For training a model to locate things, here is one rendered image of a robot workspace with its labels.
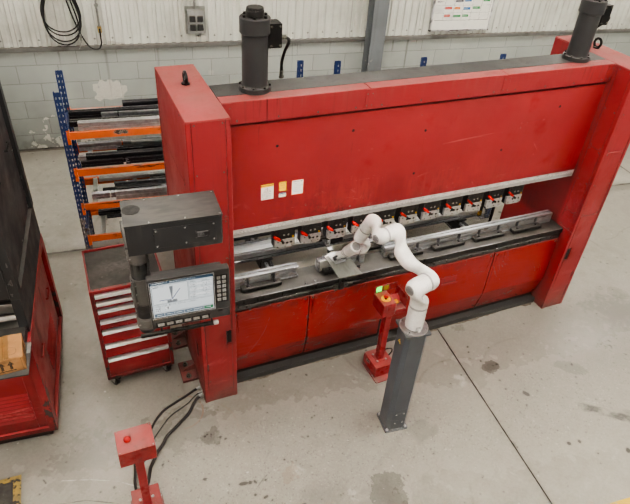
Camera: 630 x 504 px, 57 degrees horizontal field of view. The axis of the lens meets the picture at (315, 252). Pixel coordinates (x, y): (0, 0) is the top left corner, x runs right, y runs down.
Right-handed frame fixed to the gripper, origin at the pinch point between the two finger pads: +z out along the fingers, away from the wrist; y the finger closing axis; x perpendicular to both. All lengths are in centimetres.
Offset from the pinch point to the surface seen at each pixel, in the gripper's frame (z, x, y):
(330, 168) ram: -53, -52, 10
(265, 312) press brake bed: 24, 21, 59
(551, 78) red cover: -101, -68, -157
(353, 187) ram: -41, -39, -9
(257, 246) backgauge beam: 29, -29, 47
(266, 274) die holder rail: 12, -4, 53
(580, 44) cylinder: -111, -86, -186
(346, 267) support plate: -4.8, 9.5, -1.1
